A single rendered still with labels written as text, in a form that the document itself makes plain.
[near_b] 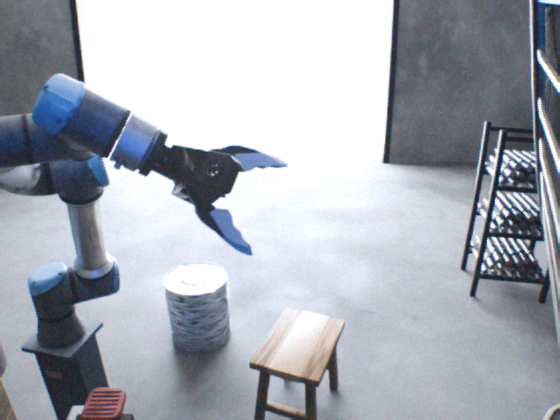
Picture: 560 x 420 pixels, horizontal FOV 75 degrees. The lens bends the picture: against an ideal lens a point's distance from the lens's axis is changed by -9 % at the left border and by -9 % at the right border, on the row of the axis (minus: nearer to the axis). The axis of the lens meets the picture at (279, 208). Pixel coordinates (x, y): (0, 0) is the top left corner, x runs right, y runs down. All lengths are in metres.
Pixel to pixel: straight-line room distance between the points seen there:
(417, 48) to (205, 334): 4.34
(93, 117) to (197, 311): 1.34
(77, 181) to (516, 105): 5.70
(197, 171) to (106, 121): 0.13
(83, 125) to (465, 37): 5.31
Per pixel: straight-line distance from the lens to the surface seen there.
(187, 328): 1.84
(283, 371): 1.32
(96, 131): 0.53
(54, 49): 5.26
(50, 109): 0.54
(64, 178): 1.00
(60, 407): 1.55
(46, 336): 1.36
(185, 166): 0.52
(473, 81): 5.70
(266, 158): 0.60
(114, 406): 0.68
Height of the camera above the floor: 1.24
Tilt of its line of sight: 21 degrees down
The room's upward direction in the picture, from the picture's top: straight up
